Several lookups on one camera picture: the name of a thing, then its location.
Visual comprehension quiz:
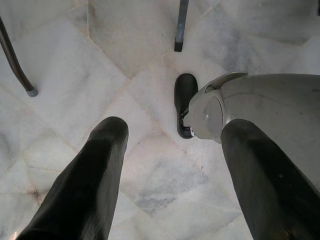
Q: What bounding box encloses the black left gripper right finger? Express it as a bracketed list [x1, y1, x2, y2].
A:
[220, 118, 320, 240]

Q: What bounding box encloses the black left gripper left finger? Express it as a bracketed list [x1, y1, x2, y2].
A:
[14, 116, 130, 240]

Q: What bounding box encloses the marble-top folding table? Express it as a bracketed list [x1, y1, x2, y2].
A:
[0, 16, 39, 98]

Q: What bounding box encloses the black robot left foot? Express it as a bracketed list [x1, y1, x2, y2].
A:
[174, 73, 199, 139]

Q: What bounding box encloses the grey metal furniture leg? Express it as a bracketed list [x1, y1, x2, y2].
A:
[174, 0, 190, 53]

